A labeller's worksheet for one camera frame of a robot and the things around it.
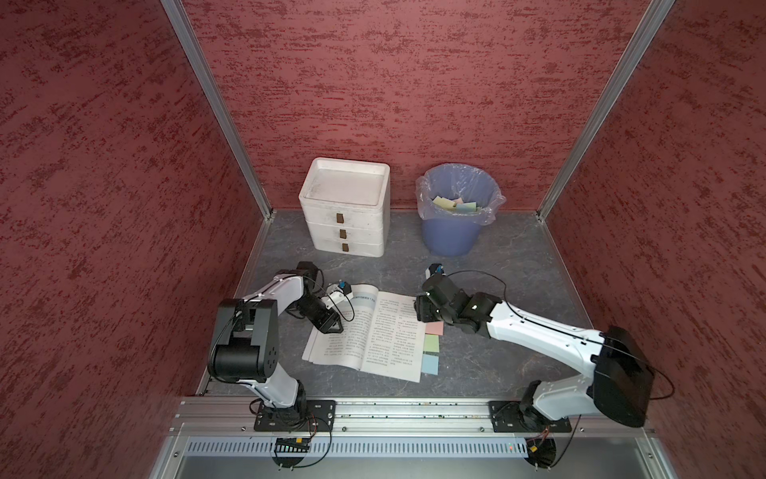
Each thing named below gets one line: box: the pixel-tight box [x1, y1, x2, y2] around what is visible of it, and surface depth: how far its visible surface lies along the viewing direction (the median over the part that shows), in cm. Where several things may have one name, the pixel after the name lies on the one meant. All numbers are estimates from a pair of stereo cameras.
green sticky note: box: [422, 334, 440, 353], surface depth 88 cm
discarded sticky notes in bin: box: [431, 195, 478, 213], surface depth 106 cm
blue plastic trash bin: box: [420, 162, 501, 257], surface depth 100 cm
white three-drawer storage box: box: [298, 156, 391, 258], surface depth 99 cm
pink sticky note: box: [424, 321, 444, 336], surface depth 89 cm
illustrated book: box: [302, 284, 426, 384], surface depth 87 cm
